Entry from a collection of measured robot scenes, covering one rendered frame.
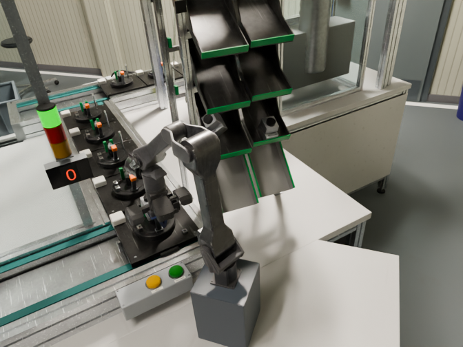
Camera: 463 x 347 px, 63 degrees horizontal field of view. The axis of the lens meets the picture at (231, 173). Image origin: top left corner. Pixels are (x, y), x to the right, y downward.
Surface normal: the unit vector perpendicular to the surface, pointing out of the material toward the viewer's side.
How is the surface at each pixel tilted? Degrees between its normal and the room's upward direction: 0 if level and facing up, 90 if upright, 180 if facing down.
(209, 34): 25
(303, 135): 90
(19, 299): 0
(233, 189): 45
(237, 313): 90
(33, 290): 0
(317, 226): 0
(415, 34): 90
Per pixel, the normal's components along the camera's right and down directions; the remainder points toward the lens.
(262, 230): -0.05, -0.82
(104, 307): 0.50, 0.47
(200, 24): 0.09, -0.52
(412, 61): -0.32, 0.56
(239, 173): 0.20, -0.21
